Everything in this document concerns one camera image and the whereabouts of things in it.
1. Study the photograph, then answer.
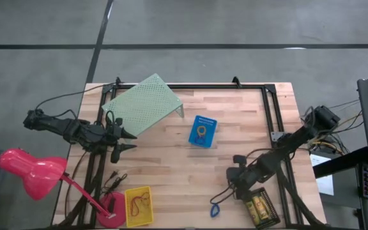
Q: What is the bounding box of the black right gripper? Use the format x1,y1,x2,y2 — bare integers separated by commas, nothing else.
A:
226,155,268,201

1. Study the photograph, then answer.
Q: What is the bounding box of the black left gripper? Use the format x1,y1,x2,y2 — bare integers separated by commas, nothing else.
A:
104,117,138,164

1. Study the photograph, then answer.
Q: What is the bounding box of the yellow snack bag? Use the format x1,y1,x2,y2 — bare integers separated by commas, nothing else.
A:
252,196,263,220

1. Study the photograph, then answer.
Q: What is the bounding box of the black plastic basket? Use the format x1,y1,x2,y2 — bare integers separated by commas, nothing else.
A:
243,187,281,229

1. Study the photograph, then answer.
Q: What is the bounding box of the blue plastic basket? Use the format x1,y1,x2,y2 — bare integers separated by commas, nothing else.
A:
188,114,219,149

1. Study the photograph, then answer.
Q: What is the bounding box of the red rubber band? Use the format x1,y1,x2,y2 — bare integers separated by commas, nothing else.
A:
130,196,142,217
139,191,151,207

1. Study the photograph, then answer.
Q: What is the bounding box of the pink desk lamp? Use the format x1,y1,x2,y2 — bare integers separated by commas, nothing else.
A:
0,147,130,229

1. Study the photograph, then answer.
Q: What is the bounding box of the black desk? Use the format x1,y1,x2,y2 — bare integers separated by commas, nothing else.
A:
313,146,368,230

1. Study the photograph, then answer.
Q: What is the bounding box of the green perforated metal shelf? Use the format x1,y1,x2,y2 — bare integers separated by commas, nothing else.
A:
101,72,185,142

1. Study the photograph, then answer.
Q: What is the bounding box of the yellow plastic basket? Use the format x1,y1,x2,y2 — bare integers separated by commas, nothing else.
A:
125,185,155,228

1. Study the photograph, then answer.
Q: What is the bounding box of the white paper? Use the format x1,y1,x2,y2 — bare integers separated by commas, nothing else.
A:
309,153,335,196

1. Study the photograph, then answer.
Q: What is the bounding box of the loose black gripper cable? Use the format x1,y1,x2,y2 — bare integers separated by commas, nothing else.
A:
210,187,236,205

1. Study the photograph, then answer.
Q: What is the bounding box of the black lamp cord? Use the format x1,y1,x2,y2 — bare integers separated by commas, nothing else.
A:
102,170,128,196

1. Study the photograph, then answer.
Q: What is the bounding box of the brown cable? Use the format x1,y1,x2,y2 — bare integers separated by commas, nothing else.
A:
63,149,89,221

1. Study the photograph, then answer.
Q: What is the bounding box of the grey metal bracket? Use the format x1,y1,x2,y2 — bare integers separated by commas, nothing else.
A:
270,130,284,143

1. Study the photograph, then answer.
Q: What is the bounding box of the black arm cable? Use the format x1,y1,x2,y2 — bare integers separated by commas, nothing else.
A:
35,81,121,111

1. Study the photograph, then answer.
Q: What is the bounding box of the yellow cable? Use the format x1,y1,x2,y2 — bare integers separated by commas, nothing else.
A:
310,113,364,153

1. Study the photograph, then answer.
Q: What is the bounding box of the black aluminium table frame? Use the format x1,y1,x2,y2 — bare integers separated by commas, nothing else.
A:
54,76,328,230

